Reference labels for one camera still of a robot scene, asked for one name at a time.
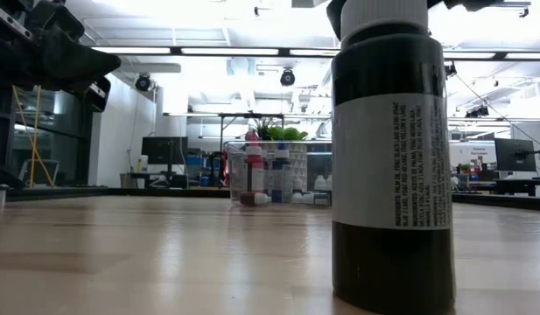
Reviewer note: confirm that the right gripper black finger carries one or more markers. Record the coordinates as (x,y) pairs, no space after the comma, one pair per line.
(334,17)

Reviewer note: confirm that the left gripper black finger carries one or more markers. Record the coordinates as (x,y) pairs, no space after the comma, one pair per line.
(98,92)
(81,61)

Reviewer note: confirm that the small brown dropper bottle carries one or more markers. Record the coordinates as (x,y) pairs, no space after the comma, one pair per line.
(329,183)

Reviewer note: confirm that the small black dropper bottle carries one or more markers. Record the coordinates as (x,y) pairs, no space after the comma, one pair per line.
(320,183)

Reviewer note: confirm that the tall blue food coloring bottle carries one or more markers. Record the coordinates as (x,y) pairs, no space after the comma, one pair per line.
(281,175)

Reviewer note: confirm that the large black food coloring bottle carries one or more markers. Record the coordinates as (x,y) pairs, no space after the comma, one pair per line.
(392,175)

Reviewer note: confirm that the tall pink food coloring bottle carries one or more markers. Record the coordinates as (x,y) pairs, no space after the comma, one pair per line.
(254,166)

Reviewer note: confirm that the small purple dropper bottle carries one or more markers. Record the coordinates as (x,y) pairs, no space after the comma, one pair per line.
(313,199)

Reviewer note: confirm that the small dark dropper bottle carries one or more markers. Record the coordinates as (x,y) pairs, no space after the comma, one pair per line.
(254,199)

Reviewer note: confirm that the black monitor on arm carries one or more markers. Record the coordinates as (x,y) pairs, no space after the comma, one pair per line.
(514,154)

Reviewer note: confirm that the black ceiling spotlight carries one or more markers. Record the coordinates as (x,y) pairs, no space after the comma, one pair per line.
(287,77)
(477,111)
(142,82)

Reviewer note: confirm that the overhead light bar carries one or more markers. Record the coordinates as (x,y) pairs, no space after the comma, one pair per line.
(138,51)

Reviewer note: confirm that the black monitor on stand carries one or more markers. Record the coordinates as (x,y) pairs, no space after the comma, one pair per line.
(164,150)

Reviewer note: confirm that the light green leafy plant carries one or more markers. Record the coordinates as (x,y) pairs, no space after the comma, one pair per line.
(289,132)

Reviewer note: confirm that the dark spiky plant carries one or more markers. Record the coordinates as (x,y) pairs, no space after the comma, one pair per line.
(264,127)

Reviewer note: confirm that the white patterned plant pot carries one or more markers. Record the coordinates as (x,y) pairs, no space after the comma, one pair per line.
(299,157)

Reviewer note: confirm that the red background object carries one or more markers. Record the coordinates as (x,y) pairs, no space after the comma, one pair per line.
(225,168)

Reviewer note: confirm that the clear plastic container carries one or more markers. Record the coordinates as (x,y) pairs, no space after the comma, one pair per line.
(234,175)

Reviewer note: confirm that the dark background desk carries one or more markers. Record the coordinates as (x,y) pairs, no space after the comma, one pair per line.
(514,186)

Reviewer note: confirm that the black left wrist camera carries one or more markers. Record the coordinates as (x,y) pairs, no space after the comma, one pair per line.
(59,19)

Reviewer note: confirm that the small metal post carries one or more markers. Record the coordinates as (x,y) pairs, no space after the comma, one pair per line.
(0,194)

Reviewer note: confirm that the white wall sign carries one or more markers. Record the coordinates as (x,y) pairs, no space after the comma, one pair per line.
(477,153)

